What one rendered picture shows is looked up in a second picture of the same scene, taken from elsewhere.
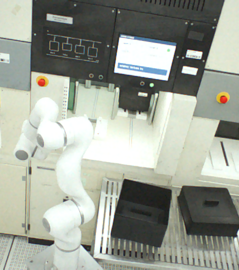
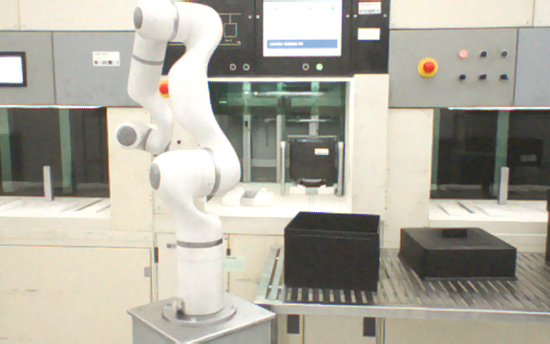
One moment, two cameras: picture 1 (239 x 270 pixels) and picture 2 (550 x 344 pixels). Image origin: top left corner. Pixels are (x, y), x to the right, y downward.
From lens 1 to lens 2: 1.16 m
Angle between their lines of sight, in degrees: 29
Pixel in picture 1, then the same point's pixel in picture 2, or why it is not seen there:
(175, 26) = not seen: outside the picture
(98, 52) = (238, 30)
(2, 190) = (114, 304)
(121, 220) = (297, 241)
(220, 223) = (477, 249)
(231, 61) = (425, 11)
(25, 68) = not seen: hidden behind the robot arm
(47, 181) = not seen: hidden behind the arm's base
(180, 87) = (362, 64)
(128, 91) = (301, 150)
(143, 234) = (339, 265)
